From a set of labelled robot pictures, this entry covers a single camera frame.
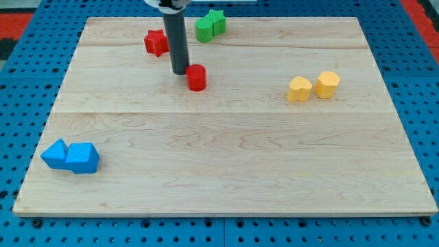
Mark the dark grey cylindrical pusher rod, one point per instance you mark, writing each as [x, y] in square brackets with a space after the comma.
[177, 41]

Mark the blue triangle block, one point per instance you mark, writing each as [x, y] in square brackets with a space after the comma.
[55, 155]

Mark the green star block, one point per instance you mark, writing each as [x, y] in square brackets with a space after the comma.
[219, 21]

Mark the red star block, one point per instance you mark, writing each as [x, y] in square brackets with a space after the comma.
[156, 42]

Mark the blue pentagon block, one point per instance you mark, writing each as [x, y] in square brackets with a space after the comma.
[82, 158]

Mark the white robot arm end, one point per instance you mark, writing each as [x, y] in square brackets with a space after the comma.
[168, 6]

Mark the green cylinder block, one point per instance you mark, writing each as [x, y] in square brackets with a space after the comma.
[204, 30]

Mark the light wooden board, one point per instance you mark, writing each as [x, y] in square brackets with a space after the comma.
[238, 148]

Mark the red cylinder block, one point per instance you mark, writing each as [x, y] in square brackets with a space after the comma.
[196, 77]

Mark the yellow heart block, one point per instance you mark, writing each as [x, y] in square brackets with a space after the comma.
[299, 89]

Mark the yellow hexagon block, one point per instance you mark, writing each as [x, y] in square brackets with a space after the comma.
[327, 84]

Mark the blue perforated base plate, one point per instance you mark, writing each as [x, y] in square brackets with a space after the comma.
[38, 39]

